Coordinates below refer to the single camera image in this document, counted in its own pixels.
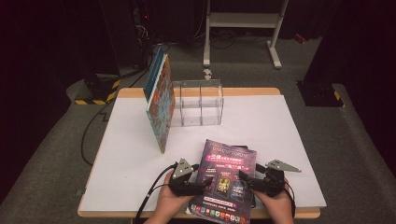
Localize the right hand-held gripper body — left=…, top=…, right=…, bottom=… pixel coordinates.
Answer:
left=249, top=159, right=303, bottom=198

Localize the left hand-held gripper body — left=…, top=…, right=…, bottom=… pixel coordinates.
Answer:
left=168, top=157, right=205, bottom=197

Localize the purple magazine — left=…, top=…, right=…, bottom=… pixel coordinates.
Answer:
left=186, top=138, right=258, bottom=224

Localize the clear acrylic book rack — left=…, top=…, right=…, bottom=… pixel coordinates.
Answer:
left=171, top=78, right=225, bottom=128

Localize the light blue green picture book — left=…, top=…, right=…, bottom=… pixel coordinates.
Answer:
left=146, top=53, right=177, bottom=155

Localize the dark blue picture book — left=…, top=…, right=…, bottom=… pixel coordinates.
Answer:
left=142, top=45, right=166, bottom=103

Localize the person's left hand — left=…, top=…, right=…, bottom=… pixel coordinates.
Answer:
left=155, top=172, right=191, bottom=219

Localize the person's right hand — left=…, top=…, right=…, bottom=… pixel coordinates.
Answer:
left=252, top=187, right=295, bottom=224

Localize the white table sheet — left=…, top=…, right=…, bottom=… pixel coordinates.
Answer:
left=78, top=94, right=328, bottom=213

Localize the black striped stand base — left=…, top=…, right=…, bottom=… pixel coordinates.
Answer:
left=296, top=79, right=347, bottom=108
left=73, top=72, right=122, bottom=106

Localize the dark equipment rack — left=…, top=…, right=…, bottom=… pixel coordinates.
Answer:
left=132, top=0, right=157, bottom=70

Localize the white metal stand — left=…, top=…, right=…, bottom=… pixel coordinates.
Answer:
left=202, top=0, right=290, bottom=70

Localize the right hand-held gripper cable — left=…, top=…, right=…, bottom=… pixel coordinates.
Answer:
left=284, top=181, right=297, bottom=219

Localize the hand-held gripper cable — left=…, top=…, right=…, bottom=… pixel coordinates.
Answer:
left=133, top=163, right=179, bottom=224
left=284, top=181, right=297, bottom=219

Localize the left hand-held gripper cable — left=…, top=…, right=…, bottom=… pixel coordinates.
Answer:
left=133, top=163, right=179, bottom=224

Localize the black floor cable bundle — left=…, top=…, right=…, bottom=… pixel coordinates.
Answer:
left=128, top=42, right=172, bottom=89

